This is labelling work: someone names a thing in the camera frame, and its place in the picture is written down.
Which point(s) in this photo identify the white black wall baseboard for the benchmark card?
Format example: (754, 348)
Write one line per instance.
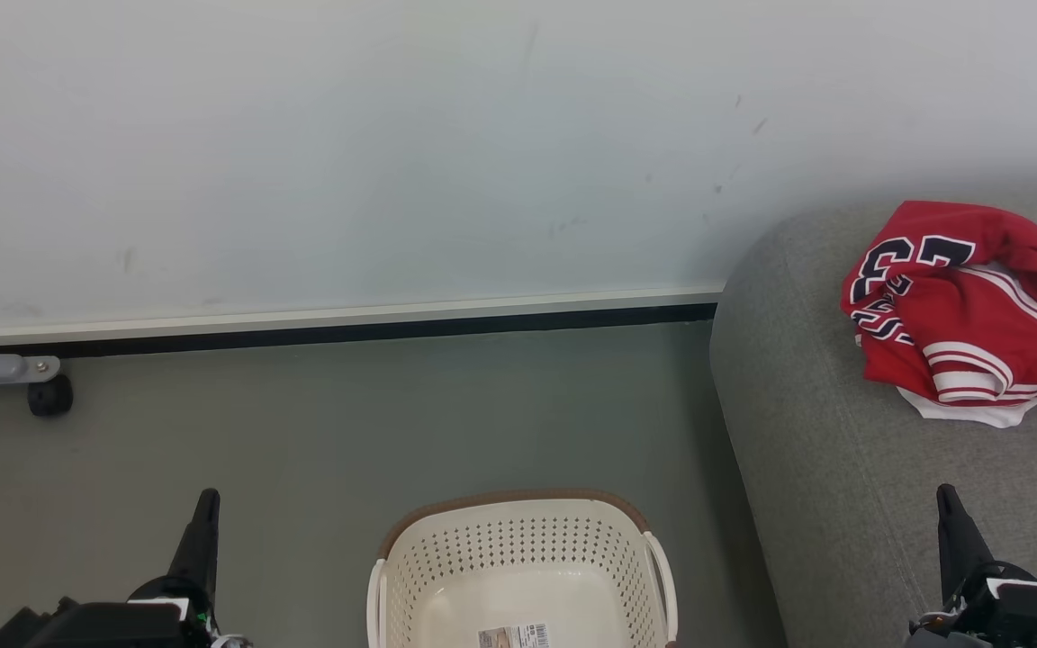
(347, 324)

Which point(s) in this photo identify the grey fabric sofa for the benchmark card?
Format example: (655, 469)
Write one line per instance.
(843, 468)

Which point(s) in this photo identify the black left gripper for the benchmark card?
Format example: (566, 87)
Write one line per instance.
(113, 625)

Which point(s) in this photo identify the red basketball jersey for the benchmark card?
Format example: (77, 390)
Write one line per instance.
(942, 315)

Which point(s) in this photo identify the black caster wheel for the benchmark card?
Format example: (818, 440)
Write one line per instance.
(50, 396)

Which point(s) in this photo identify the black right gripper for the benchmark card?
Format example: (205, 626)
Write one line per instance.
(1032, 616)

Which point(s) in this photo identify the printed paper label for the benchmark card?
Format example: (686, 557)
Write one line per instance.
(514, 637)

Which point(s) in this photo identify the cream perforated laundry basket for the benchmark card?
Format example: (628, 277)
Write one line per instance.
(518, 558)

